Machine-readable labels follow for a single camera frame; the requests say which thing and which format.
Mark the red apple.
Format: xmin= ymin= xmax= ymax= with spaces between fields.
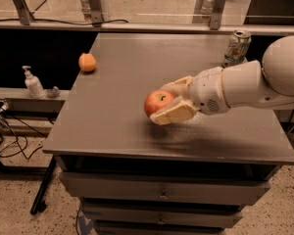
xmin=144 ymin=89 xmax=174 ymax=117

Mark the right metal bracket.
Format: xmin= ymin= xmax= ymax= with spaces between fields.
xmin=210 ymin=0 xmax=226 ymax=30

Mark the middle metal bracket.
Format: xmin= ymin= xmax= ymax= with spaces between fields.
xmin=88 ymin=0 xmax=103 ymax=24

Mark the bottom grey drawer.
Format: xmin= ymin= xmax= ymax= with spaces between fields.
xmin=95 ymin=222 xmax=226 ymax=235

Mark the black cable on ledge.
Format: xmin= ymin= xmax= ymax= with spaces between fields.
xmin=0 ymin=17 xmax=129 ymax=27

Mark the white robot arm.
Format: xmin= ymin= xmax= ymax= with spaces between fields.
xmin=150 ymin=36 xmax=294 ymax=125

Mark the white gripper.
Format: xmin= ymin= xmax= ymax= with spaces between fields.
xmin=150 ymin=67 xmax=229 ymax=125

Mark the orange fruit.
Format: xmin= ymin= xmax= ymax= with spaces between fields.
xmin=78 ymin=53 xmax=97 ymax=72

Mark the middle grey drawer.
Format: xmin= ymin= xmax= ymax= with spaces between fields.
xmin=82 ymin=202 xmax=242 ymax=228

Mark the black cable bundle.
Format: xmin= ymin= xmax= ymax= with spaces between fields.
xmin=0 ymin=95 xmax=57 ymax=160

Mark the top grey drawer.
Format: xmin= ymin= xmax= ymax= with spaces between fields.
xmin=59 ymin=172 xmax=270 ymax=206

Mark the green white soda can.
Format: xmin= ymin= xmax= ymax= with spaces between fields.
xmin=223 ymin=30 xmax=251 ymax=68

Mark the metal bracket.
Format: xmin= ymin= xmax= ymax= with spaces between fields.
xmin=88 ymin=0 xmax=103 ymax=24
xmin=210 ymin=0 xmax=226 ymax=30
xmin=12 ymin=0 xmax=34 ymax=25

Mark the left metal bracket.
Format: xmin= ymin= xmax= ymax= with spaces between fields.
xmin=12 ymin=0 xmax=34 ymax=25

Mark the grey drawer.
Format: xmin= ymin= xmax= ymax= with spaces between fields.
xmin=59 ymin=172 xmax=270 ymax=206
xmin=95 ymin=222 xmax=226 ymax=235
xmin=82 ymin=202 xmax=242 ymax=228

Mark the black table leg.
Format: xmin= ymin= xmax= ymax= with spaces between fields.
xmin=30 ymin=158 xmax=57 ymax=215

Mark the grey drawer cabinet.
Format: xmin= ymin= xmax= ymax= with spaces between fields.
xmin=42 ymin=32 xmax=294 ymax=235

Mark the small grey metal object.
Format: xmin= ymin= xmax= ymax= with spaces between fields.
xmin=47 ymin=86 xmax=60 ymax=98

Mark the white pump bottle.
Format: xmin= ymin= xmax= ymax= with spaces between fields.
xmin=22 ymin=66 xmax=45 ymax=99

